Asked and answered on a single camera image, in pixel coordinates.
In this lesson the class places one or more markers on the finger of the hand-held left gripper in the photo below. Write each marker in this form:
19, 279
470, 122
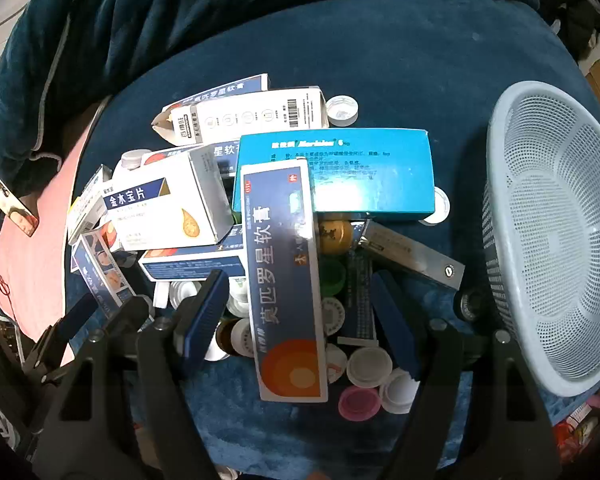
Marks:
77, 315

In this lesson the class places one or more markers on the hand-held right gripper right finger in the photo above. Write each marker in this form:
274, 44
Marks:
395, 325

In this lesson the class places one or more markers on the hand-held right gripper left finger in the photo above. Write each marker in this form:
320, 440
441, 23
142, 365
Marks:
202, 317

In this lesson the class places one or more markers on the brown pill bottle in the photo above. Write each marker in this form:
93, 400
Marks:
224, 335

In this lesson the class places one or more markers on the long blue ointment box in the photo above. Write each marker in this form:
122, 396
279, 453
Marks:
280, 260

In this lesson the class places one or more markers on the small white medicine box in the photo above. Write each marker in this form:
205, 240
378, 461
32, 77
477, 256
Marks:
87, 200

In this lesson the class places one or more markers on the white box with blue band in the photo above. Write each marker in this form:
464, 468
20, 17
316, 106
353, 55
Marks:
165, 200

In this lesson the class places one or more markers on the teal medicine box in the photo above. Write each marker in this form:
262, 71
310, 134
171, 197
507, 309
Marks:
360, 170

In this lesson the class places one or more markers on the light blue plastic basket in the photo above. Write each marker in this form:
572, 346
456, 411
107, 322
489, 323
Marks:
555, 235

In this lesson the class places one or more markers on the white barcode medicine box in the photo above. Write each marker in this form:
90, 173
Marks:
260, 112

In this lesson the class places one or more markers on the large white bottle cap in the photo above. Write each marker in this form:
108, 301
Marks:
369, 366

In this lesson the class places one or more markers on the large blue ointment tube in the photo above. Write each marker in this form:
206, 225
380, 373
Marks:
360, 285

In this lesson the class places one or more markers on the pink bed sheet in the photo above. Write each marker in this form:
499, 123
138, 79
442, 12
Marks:
35, 270

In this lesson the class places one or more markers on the printed white bottle cap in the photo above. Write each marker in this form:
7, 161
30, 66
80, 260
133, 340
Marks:
332, 315

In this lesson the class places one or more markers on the grey medicine box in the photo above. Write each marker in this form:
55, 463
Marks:
410, 255

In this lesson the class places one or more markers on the green bottle cap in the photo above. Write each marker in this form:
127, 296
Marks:
331, 275

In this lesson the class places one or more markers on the pink bottle cap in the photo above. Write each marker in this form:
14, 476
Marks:
360, 404

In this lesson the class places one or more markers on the brown bottle gold cap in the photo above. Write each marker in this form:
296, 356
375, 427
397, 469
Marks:
334, 232

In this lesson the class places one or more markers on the small photo card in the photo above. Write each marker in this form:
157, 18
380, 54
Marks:
12, 202

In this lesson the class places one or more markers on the white cap with barcode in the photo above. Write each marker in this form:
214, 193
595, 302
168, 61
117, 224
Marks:
134, 159

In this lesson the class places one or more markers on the colourful packets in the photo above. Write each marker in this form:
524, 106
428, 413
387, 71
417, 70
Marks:
580, 425

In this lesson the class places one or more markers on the open ribbed white cap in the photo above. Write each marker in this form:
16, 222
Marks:
342, 110

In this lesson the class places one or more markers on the dark blue blanket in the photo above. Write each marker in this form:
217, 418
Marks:
130, 35

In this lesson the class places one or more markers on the white wardrobe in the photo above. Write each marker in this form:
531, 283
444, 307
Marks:
5, 15

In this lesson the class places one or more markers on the dark clothes pile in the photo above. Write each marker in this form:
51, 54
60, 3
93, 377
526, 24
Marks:
575, 10

